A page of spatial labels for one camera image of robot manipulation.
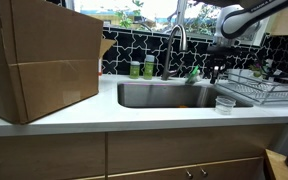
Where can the brushed steel gooseneck faucet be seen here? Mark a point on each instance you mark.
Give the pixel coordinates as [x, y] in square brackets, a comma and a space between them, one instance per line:
[183, 36]

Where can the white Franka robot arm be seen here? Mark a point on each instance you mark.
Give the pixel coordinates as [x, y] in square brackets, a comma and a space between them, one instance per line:
[240, 21]

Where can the green dish sponge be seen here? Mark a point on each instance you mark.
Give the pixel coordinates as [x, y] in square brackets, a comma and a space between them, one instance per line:
[194, 74]

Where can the round metal cabinet knob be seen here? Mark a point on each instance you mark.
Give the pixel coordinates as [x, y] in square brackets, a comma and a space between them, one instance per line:
[189, 173]
[203, 172]

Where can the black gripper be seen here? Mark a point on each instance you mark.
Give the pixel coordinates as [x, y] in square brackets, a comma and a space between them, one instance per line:
[219, 60]

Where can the tall green soap bottle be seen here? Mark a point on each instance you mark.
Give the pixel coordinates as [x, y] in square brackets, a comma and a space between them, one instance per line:
[148, 68]

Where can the light wood drawer front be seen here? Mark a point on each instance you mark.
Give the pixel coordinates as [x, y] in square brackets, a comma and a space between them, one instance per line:
[190, 143]

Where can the clear plastic cup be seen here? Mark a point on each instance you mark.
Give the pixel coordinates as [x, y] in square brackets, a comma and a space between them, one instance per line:
[224, 105]

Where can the short green soap bottle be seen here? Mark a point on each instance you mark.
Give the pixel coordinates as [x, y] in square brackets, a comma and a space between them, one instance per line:
[134, 70]

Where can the potted plant with purple flower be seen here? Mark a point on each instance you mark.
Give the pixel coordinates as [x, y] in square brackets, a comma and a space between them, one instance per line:
[258, 69]

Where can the stainless steel sink basin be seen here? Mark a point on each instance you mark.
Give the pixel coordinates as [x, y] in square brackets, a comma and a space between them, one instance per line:
[157, 95]

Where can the kitchen window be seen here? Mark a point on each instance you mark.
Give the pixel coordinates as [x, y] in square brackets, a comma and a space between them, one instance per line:
[157, 10]

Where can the wooden robot cart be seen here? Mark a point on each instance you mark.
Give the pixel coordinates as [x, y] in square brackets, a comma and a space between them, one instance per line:
[277, 165]

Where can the large brown cardboard box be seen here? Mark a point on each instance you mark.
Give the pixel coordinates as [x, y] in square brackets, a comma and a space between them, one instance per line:
[50, 66]

